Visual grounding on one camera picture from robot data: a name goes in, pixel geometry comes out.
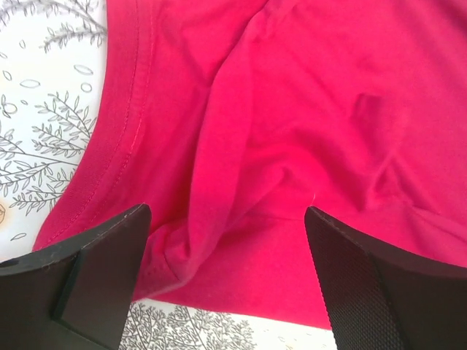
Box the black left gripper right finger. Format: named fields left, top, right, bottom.
left=304, top=207, right=466, bottom=350

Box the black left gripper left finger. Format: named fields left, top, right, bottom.
left=1, top=204, right=151, bottom=350

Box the pink t-shirt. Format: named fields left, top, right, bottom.
left=34, top=1, right=466, bottom=327

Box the floral patterned table mat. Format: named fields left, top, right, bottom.
left=1, top=1, right=336, bottom=349

